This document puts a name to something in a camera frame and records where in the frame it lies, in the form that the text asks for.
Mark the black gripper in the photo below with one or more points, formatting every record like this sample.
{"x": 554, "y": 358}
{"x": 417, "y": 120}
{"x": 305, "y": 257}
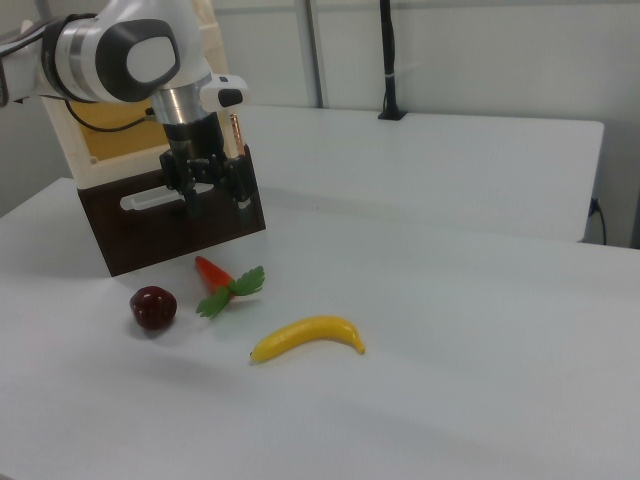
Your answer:
{"x": 197, "y": 145}

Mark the cream cabinet door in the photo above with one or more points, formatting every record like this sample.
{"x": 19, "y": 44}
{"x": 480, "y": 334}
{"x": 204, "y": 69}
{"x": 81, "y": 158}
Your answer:
{"x": 223, "y": 60}

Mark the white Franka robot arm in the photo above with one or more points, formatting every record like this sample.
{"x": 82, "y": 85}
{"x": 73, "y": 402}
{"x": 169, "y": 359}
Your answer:
{"x": 105, "y": 55}

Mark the cream plastic toy cabinet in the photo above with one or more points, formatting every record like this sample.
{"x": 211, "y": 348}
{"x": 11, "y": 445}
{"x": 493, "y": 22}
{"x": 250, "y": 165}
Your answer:
{"x": 80, "y": 150}

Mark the dark brown drawer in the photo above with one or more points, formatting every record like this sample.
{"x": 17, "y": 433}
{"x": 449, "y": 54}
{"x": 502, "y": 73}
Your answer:
{"x": 145, "y": 235}

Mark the orange toy carrot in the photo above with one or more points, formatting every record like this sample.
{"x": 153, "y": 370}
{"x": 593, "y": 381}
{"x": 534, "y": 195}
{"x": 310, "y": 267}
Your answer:
{"x": 220, "y": 282}

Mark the dark red toy fruit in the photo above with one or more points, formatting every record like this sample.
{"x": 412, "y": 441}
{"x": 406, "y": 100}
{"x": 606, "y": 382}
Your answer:
{"x": 153, "y": 308}

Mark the yellow toy banana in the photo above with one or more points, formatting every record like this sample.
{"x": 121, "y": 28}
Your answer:
{"x": 305, "y": 335}

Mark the black pole with clamp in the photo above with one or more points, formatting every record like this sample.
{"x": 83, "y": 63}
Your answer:
{"x": 389, "y": 60}

